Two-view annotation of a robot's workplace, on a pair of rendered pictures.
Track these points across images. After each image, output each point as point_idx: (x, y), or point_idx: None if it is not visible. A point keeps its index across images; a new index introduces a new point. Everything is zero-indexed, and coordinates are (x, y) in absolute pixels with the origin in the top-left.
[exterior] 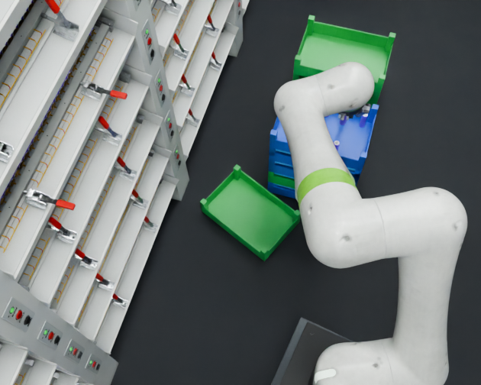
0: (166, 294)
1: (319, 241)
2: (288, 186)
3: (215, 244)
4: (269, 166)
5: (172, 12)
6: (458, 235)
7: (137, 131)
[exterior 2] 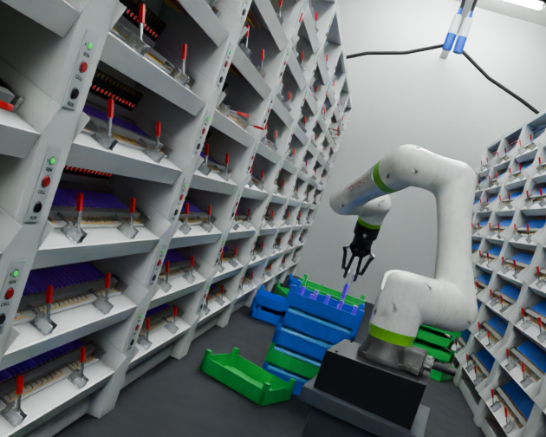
0: (165, 391)
1: (403, 148)
2: (282, 365)
3: (213, 385)
4: (274, 334)
5: (247, 184)
6: (474, 174)
7: (210, 223)
